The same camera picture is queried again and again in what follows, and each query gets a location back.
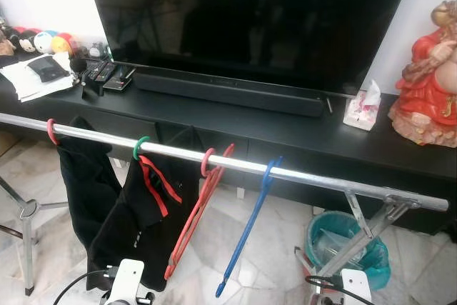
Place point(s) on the plain black shirt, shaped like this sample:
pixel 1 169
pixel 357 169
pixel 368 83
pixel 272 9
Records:
pixel 86 183

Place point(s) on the pink plastic hanger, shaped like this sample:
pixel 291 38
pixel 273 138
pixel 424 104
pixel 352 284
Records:
pixel 50 133

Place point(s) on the blue plastic hanger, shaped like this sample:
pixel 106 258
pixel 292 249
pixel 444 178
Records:
pixel 246 228

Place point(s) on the red plastic hanger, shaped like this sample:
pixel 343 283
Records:
pixel 211 178

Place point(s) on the green plastic hanger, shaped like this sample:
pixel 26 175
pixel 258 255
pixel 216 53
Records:
pixel 136 149

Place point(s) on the red laughing Buddha statue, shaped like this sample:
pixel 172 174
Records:
pixel 428 91

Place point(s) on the white tissue pack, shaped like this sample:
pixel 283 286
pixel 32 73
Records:
pixel 360 112

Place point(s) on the orange bin with teal liner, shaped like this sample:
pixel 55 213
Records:
pixel 371 262

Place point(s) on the black TV cabinet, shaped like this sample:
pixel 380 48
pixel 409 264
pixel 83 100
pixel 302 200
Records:
pixel 300 133

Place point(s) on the black soundbar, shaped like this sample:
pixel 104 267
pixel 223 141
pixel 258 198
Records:
pixel 228 94

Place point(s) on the black television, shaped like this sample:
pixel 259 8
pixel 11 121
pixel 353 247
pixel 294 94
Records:
pixel 250 19

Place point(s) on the black shirt with red trim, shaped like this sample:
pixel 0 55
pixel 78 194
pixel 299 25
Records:
pixel 136 233

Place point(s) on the black remote control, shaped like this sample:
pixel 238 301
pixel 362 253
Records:
pixel 106 73
pixel 118 81
pixel 91 71

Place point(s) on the black microphone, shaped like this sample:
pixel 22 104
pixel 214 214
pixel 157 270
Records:
pixel 78 66

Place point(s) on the yellow red plush toy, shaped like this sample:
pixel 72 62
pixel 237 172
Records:
pixel 63 44

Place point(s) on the black pouch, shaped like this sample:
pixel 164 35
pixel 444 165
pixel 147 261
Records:
pixel 48 69

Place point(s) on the white blue plush toy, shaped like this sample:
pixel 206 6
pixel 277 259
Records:
pixel 44 42

